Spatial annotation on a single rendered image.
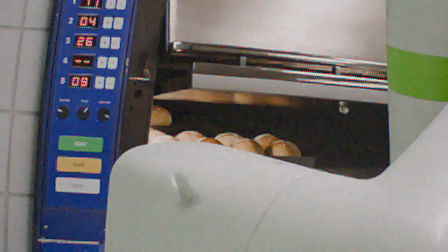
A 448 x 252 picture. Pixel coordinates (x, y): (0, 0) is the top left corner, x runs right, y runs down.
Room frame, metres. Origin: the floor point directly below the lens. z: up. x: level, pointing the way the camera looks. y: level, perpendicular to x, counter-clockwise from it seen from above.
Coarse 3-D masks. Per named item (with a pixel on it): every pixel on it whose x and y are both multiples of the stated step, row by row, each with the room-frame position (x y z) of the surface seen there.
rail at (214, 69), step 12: (192, 72) 1.64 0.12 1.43; (204, 72) 1.65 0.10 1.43; (216, 72) 1.66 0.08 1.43; (228, 72) 1.67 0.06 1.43; (240, 72) 1.68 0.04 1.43; (252, 72) 1.70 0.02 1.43; (264, 72) 1.71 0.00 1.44; (276, 72) 1.72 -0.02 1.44; (288, 72) 1.73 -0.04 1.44; (300, 72) 1.75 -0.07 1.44; (324, 84) 1.77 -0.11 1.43; (336, 84) 1.78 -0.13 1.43; (348, 84) 1.79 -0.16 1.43; (360, 84) 1.81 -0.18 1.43; (372, 84) 1.82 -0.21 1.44; (384, 84) 1.84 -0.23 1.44
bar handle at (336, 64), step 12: (192, 48) 1.69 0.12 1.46; (204, 48) 1.70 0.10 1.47; (216, 48) 1.71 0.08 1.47; (228, 48) 1.72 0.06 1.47; (240, 48) 1.74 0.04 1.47; (240, 60) 1.73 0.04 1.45; (276, 60) 1.77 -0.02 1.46; (288, 60) 1.78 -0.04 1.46; (300, 60) 1.79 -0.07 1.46; (312, 60) 1.81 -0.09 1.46; (324, 60) 1.82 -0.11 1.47; (336, 60) 1.83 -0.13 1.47; (348, 60) 1.85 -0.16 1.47; (336, 72) 1.83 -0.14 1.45
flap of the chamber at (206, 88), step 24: (168, 96) 1.77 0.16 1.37; (192, 96) 1.76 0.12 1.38; (216, 96) 1.76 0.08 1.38; (240, 96) 1.75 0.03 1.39; (264, 96) 1.75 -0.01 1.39; (288, 96) 1.74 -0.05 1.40; (312, 96) 1.75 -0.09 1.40; (336, 96) 1.77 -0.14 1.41; (360, 96) 1.80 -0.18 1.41; (384, 96) 1.83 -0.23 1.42
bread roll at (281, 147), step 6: (270, 144) 2.36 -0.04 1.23; (276, 144) 2.35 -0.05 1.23; (282, 144) 2.35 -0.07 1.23; (288, 144) 2.36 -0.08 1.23; (294, 144) 2.38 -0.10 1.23; (270, 150) 2.34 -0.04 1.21; (276, 150) 2.34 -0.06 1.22; (282, 150) 2.34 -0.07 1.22; (288, 150) 2.35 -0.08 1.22; (294, 150) 2.36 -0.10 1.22
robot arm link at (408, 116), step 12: (396, 96) 0.93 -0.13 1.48; (408, 96) 0.92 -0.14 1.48; (396, 108) 0.94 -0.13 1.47; (408, 108) 0.92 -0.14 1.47; (420, 108) 0.91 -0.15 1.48; (432, 108) 0.91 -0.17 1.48; (396, 120) 0.94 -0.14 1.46; (408, 120) 0.92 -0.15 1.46; (420, 120) 0.91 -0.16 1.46; (432, 120) 0.91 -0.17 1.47; (396, 132) 0.94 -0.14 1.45; (408, 132) 0.93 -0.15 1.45; (420, 132) 0.92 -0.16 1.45; (396, 144) 0.94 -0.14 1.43; (408, 144) 0.93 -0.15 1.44; (396, 156) 0.95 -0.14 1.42
